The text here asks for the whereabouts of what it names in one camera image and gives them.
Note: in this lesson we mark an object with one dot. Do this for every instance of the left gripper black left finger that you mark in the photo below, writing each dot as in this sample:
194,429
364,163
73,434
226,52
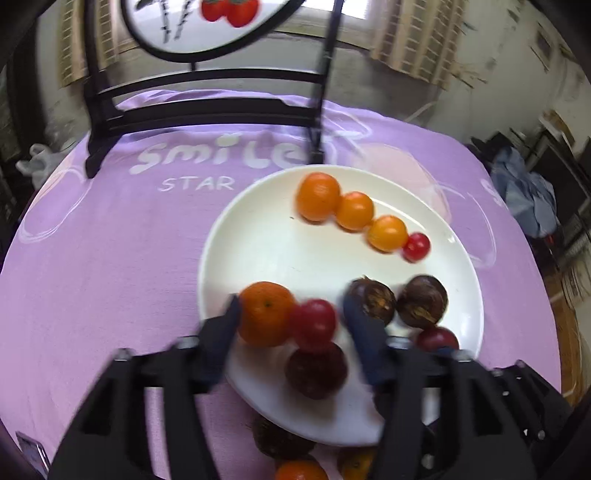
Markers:
143,408

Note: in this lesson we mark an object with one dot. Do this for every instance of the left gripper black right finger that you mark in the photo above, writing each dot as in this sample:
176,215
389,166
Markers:
407,384

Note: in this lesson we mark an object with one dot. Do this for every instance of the orange yellow round fruit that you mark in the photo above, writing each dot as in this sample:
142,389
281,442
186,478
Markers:
354,463

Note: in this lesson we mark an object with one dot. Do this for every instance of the large brown water chestnut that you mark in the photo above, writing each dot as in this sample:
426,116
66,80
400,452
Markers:
422,302

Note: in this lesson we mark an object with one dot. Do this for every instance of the orange mandarin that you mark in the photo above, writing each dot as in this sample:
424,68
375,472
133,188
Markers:
317,197
303,469
265,319

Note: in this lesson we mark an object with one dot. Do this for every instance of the red tomato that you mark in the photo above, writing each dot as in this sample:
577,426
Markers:
313,324
417,247

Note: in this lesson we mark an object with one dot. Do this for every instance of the smartphone at table edge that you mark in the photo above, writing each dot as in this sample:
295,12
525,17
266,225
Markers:
35,453

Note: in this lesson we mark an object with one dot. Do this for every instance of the dark purple plum right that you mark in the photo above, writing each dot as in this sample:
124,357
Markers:
435,338

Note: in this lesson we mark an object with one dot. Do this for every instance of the dark purple plum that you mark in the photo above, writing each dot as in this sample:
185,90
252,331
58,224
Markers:
317,375
435,338

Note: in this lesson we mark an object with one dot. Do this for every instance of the dark purple plum left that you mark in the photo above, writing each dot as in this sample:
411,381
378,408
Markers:
317,375

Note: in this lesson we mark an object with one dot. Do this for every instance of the dark water chestnut on plate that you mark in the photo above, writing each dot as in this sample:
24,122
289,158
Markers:
378,300

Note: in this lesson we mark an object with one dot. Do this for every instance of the water chestnut beside plate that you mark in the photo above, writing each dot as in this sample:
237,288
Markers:
277,443

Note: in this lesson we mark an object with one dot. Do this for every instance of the purple printed tablecloth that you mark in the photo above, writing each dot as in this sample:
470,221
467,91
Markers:
112,261

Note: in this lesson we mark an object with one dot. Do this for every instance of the small orange kumquat on plate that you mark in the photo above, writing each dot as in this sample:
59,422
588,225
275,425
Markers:
355,211

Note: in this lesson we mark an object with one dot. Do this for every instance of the blue cloth bag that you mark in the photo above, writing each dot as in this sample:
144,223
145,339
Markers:
529,197

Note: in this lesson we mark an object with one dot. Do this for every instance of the white oval plate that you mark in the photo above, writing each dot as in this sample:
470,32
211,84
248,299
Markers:
260,237

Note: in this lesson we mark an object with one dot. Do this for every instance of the white plastic bag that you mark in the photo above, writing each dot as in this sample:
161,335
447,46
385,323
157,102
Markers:
43,160

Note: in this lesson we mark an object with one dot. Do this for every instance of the beige checked curtain right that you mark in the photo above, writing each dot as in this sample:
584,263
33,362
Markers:
419,38

